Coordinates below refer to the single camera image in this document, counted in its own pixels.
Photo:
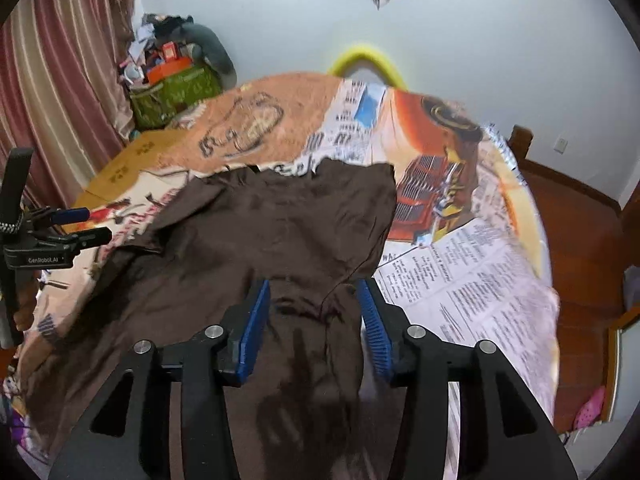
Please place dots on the brown garment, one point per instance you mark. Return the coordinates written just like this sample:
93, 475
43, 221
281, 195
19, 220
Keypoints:
280, 220

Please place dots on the yellow foam tube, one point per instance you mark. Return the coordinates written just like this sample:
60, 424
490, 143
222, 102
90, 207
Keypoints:
372, 57

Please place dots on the printed blanket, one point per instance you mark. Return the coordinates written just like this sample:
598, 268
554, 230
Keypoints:
475, 280

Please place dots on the flat cardboard sheet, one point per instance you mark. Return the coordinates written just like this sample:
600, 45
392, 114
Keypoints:
130, 155

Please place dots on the wooden bed post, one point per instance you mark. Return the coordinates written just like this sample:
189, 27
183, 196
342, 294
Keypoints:
520, 142

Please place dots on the white framed board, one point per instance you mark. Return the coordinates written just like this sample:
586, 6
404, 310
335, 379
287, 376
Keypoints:
622, 360

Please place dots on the pink striped curtain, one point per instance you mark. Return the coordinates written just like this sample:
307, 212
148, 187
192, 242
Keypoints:
60, 60

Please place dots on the grey plush cushion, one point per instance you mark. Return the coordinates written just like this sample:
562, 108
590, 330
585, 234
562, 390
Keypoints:
212, 45

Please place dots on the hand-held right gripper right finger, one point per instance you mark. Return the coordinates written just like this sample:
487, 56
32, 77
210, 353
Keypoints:
372, 330

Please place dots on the pink slipper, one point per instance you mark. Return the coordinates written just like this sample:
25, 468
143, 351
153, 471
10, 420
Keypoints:
589, 407

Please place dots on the orange box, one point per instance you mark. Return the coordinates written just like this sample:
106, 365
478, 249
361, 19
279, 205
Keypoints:
167, 67

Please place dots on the green storage bag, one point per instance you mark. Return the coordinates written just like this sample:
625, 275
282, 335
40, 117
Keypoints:
170, 95

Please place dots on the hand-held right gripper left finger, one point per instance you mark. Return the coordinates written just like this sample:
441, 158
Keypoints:
255, 325

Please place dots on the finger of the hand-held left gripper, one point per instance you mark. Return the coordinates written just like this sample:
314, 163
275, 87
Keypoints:
72, 216
92, 237

